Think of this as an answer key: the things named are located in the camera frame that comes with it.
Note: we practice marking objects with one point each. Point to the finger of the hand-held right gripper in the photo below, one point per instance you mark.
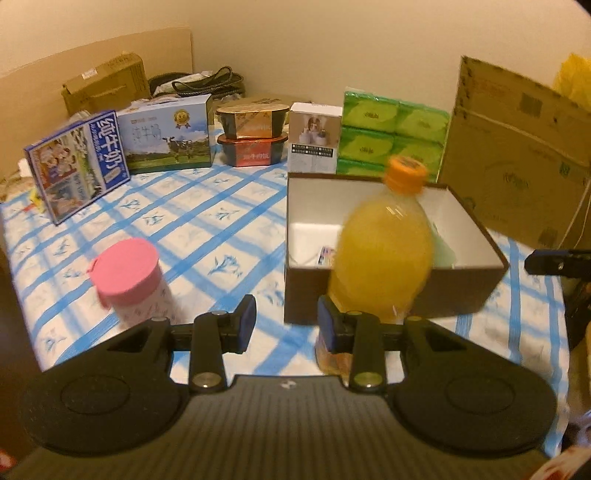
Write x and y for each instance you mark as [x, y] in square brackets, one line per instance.
[554, 263]

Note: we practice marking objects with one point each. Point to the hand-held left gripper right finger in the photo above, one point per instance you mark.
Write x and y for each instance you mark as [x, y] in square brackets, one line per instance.
[325, 323]

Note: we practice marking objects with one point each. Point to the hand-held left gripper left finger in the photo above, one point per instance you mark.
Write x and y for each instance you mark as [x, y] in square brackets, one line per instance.
[247, 323]

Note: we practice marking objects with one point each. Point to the brown cardboard box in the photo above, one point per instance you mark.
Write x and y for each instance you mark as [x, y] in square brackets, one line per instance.
[314, 295]

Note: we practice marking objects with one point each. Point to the small printed packet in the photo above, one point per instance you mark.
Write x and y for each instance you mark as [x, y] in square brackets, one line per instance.
[326, 256]

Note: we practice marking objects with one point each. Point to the orange juice bottle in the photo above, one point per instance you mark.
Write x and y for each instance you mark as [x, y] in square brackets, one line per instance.
[383, 258]

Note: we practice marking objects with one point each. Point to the blue checked bedsheet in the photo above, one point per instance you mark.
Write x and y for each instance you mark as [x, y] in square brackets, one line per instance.
[207, 221]

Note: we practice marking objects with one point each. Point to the large flattened cardboard box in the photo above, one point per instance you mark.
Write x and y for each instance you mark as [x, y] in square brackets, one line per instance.
[512, 161]

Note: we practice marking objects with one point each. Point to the pink lidded cup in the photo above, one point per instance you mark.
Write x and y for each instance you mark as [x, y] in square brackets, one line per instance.
[129, 277]

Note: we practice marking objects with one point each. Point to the red label food bowl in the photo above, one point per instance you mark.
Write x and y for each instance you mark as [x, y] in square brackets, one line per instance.
[251, 152]

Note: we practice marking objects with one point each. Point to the small white product box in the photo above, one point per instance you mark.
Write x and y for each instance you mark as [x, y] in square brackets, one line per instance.
[314, 138]

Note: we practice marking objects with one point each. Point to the yellow plastic bag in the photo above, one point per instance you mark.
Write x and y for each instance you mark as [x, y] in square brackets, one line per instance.
[575, 76]

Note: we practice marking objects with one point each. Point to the stack of green tissue packs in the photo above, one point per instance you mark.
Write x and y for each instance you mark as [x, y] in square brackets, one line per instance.
[392, 129]

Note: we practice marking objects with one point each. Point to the landscape print milk box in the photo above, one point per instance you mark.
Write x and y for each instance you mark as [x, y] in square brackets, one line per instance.
[166, 134]

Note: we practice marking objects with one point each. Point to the blue milk carton box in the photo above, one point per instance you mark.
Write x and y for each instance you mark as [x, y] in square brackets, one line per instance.
[74, 170]

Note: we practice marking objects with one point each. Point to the black bag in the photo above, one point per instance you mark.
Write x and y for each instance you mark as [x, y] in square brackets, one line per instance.
[203, 83]

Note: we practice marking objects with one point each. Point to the closed brown shipping box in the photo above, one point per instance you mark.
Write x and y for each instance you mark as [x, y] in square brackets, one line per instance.
[106, 85]

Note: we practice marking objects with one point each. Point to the wooden headboard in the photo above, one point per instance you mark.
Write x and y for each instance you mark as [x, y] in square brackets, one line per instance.
[37, 83]

